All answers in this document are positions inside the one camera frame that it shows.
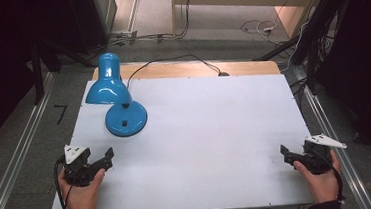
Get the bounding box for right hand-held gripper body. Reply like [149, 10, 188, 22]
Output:
[300, 132, 350, 176]

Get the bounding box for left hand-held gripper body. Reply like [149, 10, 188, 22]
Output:
[61, 142, 96, 189]

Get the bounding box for blue desk lamp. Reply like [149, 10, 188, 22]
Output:
[81, 50, 150, 141]

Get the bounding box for person's right hand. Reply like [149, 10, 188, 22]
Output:
[292, 149, 346, 207]

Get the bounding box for person's left hand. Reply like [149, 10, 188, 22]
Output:
[56, 165, 109, 209]

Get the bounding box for dark curtain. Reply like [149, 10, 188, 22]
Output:
[0, 0, 88, 157]
[309, 0, 371, 178]

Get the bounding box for wooden table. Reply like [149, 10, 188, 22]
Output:
[90, 51, 281, 90]

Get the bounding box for black cabinet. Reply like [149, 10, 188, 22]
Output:
[63, 0, 121, 56]

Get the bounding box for aluminium floor rail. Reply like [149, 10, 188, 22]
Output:
[290, 59, 371, 209]
[0, 72, 66, 209]

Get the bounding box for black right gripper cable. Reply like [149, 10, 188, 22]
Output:
[310, 147, 347, 205]

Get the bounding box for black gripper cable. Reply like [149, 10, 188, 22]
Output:
[310, 147, 347, 205]
[52, 155, 76, 209]

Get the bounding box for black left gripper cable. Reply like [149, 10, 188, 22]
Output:
[52, 155, 76, 209]

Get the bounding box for black lamp cable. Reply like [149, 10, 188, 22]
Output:
[124, 51, 231, 89]

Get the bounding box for black metal stand with cables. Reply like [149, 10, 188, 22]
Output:
[248, 0, 366, 97]

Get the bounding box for white floor cable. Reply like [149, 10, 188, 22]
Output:
[239, 17, 280, 41]

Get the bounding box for black floor cables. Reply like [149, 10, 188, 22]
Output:
[103, 0, 197, 48]

